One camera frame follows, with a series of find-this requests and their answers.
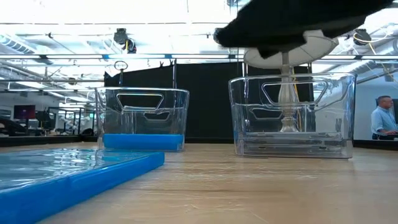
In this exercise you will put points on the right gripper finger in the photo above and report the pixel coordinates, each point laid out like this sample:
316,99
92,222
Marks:
267,39

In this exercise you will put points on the clear plastic bin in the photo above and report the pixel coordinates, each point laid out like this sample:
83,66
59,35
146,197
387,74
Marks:
248,124
143,124

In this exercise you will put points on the white shade table lamp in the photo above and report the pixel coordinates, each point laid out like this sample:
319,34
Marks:
311,49

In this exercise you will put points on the person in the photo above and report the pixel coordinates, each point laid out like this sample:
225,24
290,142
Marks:
384,119

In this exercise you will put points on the dark monitor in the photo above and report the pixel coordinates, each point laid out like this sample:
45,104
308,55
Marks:
24,112

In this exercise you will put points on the black workstation frame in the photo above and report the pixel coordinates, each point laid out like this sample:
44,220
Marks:
78,121

